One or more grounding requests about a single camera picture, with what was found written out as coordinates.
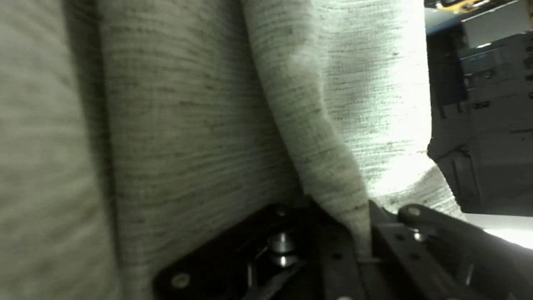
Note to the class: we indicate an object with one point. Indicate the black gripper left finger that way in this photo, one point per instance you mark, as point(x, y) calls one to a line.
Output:
point(233, 260)

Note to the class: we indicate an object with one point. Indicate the grey fabric curtain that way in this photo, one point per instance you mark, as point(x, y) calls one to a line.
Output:
point(193, 110)

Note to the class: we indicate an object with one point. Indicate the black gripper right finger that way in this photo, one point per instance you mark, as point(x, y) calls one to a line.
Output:
point(443, 260)

